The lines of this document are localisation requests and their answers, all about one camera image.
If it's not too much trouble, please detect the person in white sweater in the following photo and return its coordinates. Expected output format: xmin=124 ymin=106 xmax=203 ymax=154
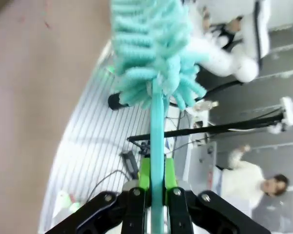
xmin=221 ymin=143 xmax=290 ymax=211

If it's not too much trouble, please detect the black floor cable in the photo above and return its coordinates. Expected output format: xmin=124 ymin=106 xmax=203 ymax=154
xmin=87 ymin=170 xmax=127 ymax=203

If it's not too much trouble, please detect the clear plastic bottle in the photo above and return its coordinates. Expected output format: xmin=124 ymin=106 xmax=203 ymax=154
xmin=193 ymin=100 xmax=220 ymax=113

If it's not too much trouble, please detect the white camera on tripod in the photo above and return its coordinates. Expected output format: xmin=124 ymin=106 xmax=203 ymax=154
xmin=268 ymin=97 xmax=293 ymax=135

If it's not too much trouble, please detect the black cylinder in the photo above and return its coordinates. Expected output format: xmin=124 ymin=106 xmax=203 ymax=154
xmin=107 ymin=92 xmax=130 ymax=111

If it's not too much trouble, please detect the black tripod pole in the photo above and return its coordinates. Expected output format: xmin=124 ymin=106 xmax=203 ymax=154
xmin=126 ymin=114 xmax=284 ymax=143

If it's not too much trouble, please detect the white cabinet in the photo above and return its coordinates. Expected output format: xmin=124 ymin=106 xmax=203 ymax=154
xmin=185 ymin=140 xmax=223 ymax=191

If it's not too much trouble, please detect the black power strip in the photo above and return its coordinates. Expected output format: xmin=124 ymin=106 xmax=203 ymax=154
xmin=120 ymin=150 xmax=140 ymax=181

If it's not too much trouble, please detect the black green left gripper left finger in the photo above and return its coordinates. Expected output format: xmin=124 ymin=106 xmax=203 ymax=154
xmin=47 ymin=157 xmax=152 ymax=234

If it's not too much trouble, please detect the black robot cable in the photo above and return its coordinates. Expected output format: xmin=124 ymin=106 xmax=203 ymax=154
xmin=197 ymin=79 xmax=243 ymax=99

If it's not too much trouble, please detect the teal microfiber duster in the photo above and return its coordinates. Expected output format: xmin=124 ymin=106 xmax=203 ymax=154
xmin=109 ymin=0 xmax=206 ymax=234

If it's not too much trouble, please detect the white green spray bottle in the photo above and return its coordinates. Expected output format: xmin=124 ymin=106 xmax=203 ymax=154
xmin=54 ymin=190 xmax=82 ymax=215

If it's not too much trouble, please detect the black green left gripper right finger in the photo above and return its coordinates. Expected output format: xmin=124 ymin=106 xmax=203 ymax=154
xmin=164 ymin=157 xmax=272 ymax=234

